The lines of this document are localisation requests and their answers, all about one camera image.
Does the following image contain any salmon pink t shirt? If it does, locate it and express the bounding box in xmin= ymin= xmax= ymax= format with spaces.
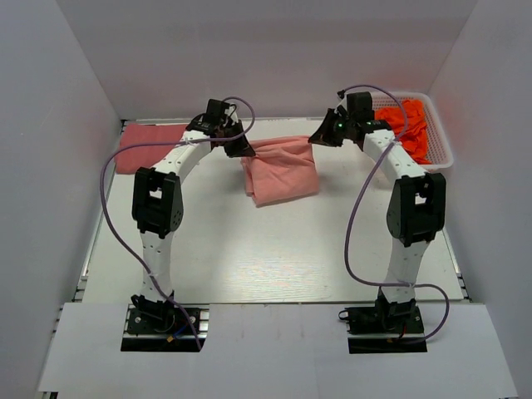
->
xmin=240 ymin=135 xmax=320 ymax=207

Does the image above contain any crumpled orange t shirt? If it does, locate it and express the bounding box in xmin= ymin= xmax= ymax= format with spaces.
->
xmin=375 ymin=99 xmax=431 ymax=165

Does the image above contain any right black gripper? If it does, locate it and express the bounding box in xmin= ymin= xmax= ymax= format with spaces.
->
xmin=310 ymin=108 xmax=356 ymax=147

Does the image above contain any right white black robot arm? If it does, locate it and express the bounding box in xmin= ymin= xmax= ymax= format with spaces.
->
xmin=308 ymin=106 xmax=446 ymax=332

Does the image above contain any folded dusty red t shirt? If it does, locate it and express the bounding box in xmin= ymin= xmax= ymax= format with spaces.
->
xmin=115 ymin=124 xmax=186 ymax=175

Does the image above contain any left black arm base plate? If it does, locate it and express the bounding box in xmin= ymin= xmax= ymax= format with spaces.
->
xmin=121 ymin=305 xmax=200 ymax=353

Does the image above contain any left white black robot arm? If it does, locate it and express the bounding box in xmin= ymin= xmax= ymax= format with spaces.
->
xmin=131 ymin=118 xmax=255 ymax=332

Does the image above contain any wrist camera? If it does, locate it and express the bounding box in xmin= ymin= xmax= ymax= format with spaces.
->
xmin=185 ymin=99 xmax=237 ymax=135
xmin=335 ymin=90 xmax=376 ymax=123

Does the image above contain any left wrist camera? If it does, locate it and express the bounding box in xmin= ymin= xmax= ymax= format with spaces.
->
xmin=185 ymin=99 xmax=237 ymax=135

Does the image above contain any white perforated plastic basket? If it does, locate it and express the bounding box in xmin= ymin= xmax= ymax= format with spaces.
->
xmin=372 ymin=91 xmax=454 ymax=170

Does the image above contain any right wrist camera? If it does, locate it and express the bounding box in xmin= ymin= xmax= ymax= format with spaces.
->
xmin=335 ymin=90 xmax=376 ymax=123

